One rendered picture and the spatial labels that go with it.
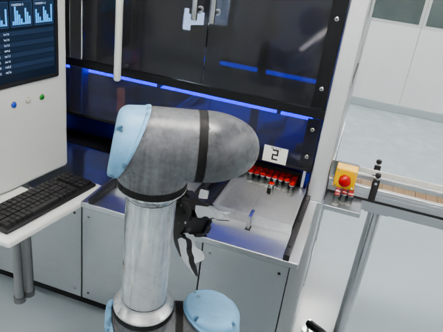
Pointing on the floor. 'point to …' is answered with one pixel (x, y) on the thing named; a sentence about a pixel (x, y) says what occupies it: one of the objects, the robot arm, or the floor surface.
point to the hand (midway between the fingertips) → (209, 249)
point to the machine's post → (327, 147)
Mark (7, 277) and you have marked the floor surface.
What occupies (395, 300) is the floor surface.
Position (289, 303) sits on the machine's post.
